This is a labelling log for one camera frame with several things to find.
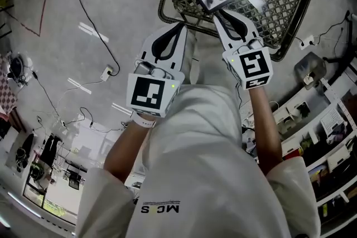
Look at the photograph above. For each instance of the checkered cloth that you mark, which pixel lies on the checkered cloth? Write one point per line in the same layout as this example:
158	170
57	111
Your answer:
7	86

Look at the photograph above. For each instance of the black hanging clothes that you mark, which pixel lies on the black hanging clothes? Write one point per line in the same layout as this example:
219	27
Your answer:
50	147

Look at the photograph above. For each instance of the white power strip with plugs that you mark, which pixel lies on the white power strip with plugs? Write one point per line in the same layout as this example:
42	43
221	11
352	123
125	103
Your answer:
306	42

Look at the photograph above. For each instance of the white wristband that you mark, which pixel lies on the white wristband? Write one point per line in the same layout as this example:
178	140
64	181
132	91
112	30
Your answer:
145	122

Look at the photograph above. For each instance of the white shelf unit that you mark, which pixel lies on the white shelf unit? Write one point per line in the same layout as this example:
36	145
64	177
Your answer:
329	125

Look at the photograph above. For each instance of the person's right forearm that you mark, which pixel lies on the person's right forearm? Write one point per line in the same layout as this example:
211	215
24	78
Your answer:
265	125

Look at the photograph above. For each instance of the grey plastic bag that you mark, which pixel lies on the grey plastic bag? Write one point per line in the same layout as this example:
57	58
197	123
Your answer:
309	69

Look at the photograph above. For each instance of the white floor power strip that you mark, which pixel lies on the white floor power strip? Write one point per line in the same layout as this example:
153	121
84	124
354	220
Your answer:
107	72

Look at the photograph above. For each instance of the person's white shirt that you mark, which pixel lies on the person's white shirt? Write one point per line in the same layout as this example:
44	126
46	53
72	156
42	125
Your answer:
200	164

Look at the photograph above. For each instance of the person's left forearm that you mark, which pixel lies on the person's left forearm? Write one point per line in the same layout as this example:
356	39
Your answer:
125	147

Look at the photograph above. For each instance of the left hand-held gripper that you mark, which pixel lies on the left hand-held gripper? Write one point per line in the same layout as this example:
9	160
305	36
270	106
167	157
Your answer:
145	90

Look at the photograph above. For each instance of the black stand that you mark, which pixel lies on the black stand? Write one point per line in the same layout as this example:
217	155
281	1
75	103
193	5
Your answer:
344	47

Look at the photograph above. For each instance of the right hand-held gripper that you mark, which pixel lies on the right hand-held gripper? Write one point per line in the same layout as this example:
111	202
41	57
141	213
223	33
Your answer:
252	67

